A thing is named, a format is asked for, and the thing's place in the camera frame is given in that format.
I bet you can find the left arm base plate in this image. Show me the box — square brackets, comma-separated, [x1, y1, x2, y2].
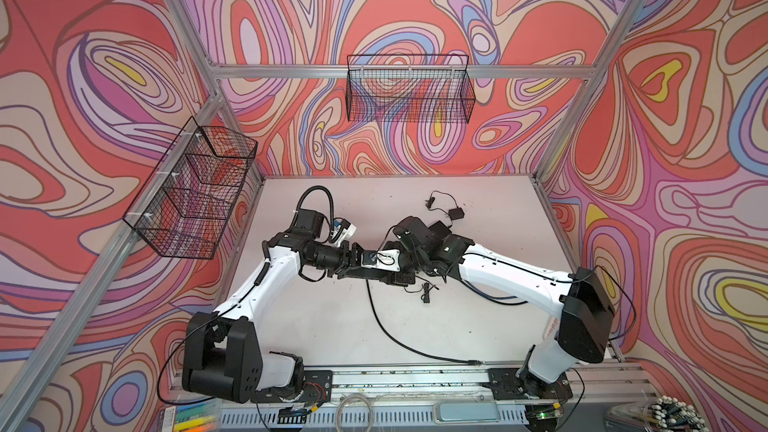
[252, 369, 333, 406]

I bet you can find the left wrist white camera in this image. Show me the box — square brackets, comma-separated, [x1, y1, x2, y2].
[331, 218, 357, 247]

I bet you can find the bundle of white-tipped cables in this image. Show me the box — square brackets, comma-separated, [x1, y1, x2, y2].
[605, 394, 712, 432]

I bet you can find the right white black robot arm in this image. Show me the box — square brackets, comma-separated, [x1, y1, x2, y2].
[394, 216, 615, 384]

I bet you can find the grey flat device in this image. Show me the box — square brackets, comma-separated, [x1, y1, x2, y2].
[434, 402, 500, 424]

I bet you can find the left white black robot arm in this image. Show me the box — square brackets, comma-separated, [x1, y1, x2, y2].
[181, 185, 360, 403]

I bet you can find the clear coiled cable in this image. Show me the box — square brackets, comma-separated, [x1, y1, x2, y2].
[334, 394, 376, 432]

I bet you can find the black wire basket back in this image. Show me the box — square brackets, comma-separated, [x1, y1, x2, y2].
[345, 52, 476, 124]

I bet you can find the box of coloured markers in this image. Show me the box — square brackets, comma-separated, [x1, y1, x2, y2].
[156, 400, 222, 432]

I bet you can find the black wire basket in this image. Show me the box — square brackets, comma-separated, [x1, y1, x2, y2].
[123, 118, 258, 260]
[345, 52, 476, 124]

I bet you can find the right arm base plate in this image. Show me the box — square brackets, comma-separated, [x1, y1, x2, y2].
[481, 368, 573, 402]

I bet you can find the aluminium front rail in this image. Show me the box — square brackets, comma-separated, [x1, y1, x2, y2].
[167, 359, 661, 432]

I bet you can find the white calculator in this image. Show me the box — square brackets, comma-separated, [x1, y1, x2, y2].
[542, 317, 561, 341]

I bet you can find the black wire basket left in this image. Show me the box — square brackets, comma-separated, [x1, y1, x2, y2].
[123, 118, 258, 260]

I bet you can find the wrist white camera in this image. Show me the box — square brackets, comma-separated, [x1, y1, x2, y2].
[373, 249, 400, 271]
[331, 218, 357, 247]

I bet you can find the black network switch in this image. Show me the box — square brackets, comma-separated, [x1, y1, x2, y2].
[428, 220, 452, 242]
[348, 249, 416, 287]

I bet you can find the black ethernet cable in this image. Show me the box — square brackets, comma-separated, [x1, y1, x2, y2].
[364, 278, 484, 366]
[458, 281, 529, 307]

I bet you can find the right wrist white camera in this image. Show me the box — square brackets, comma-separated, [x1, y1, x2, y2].
[373, 249, 400, 271]

